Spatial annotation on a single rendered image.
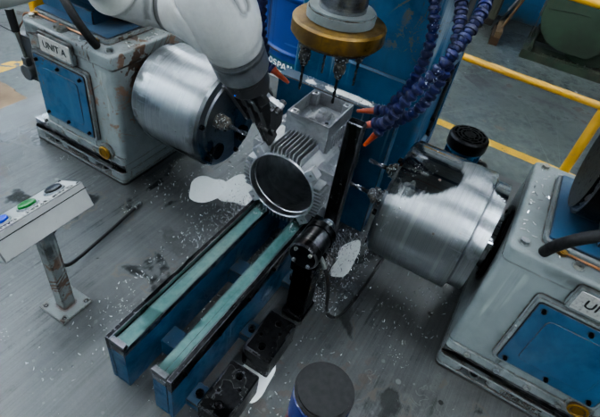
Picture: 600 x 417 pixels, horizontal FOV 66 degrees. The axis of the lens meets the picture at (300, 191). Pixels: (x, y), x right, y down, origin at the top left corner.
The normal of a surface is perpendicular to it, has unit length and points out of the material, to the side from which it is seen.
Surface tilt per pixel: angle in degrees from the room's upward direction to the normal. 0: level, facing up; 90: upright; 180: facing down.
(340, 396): 0
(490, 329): 89
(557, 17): 86
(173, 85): 47
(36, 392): 0
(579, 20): 87
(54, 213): 64
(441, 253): 77
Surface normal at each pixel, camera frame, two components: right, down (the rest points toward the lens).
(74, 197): 0.83, 0.06
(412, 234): -0.46, 0.33
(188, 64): -0.01, -0.56
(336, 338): 0.14, -0.74
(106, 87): -0.50, 0.51
